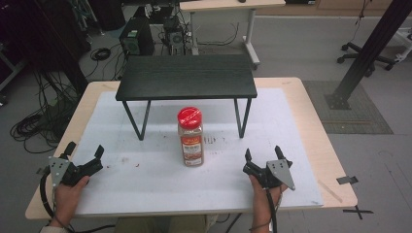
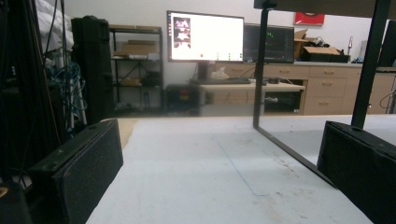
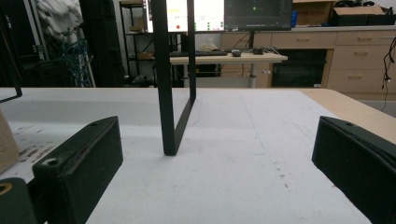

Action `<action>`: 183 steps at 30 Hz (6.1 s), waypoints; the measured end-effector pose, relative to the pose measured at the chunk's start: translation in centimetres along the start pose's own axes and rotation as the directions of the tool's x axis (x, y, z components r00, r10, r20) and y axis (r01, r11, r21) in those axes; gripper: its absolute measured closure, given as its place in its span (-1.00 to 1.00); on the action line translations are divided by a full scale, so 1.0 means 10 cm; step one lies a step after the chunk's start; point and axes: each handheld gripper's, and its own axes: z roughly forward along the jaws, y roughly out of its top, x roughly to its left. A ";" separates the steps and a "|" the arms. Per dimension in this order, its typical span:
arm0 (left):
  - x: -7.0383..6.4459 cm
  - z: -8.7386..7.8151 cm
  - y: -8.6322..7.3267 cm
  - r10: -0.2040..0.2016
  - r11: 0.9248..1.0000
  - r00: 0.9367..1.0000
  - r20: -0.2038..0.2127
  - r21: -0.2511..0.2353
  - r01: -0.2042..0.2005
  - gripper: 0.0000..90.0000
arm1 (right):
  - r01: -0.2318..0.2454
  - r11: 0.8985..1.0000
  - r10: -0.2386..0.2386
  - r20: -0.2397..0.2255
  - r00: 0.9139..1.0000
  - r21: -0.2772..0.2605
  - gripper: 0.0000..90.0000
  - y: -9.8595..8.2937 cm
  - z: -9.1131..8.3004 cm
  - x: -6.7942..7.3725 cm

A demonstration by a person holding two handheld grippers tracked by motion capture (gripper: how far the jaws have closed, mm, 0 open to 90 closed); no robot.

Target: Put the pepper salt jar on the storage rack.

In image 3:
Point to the small black shelf stand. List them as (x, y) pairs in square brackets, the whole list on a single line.
[(165, 93)]

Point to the dark computer monitor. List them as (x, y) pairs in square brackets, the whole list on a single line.
[(258, 15)]

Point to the grey computer mouse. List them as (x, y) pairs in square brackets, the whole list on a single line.
[(236, 53)]

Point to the light wooden drawer cabinet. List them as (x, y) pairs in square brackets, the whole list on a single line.
[(358, 59)]

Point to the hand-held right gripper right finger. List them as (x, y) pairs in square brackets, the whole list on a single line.
[(355, 168)]

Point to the black metal rack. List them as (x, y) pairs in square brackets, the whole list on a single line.
[(137, 56)]

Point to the white cloth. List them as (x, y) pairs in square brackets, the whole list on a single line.
[(59, 18)]

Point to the open cardboard box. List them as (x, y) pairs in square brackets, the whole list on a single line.
[(358, 15)]

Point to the white table mat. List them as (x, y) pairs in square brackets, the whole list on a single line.
[(218, 174)]

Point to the light wooden desk white legs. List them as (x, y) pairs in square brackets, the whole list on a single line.
[(258, 58)]

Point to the black keyboard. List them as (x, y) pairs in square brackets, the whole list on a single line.
[(202, 53)]

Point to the red-lidded spice jar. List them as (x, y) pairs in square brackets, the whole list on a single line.
[(7, 146)]

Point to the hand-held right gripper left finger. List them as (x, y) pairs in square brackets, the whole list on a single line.
[(77, 174)]

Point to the bright computer monitor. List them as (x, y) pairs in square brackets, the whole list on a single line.
[(207, 15)]

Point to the black computer mouse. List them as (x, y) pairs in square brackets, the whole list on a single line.
[(258, 51)]

